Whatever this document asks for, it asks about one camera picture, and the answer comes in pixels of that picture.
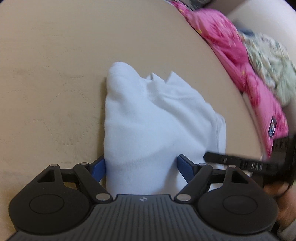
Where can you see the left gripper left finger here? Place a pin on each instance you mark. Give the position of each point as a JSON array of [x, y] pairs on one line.
[[58, 200]]

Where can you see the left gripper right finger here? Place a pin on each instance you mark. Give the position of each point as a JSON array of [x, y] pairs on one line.
[[227, 200]]

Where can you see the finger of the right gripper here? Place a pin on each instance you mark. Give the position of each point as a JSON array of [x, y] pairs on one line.
[[242, 163]]

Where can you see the white long-sleeve shirt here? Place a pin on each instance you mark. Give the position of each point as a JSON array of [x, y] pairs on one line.
[[148, 123]]

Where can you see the person's right hand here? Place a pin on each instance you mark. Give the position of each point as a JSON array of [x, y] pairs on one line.
[[285, 198]]

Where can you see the floral white quilt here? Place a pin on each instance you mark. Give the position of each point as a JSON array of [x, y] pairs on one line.
[[271, 62]]

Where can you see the pink quilt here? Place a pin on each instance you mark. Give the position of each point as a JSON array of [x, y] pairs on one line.
[[224, 39]]

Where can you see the beige bed mat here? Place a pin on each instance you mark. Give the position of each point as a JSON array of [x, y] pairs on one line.
[[55, 56]]

